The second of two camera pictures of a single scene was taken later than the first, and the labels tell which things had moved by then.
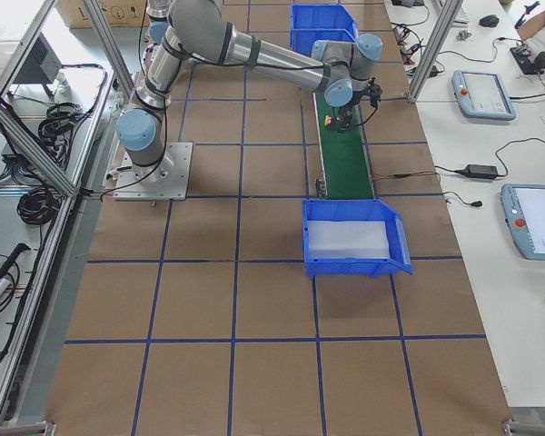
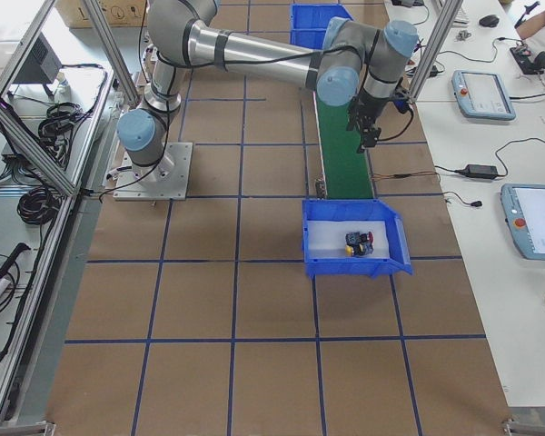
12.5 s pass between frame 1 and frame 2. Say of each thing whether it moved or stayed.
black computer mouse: stayed
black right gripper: moved
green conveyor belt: stayed
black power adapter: stayed
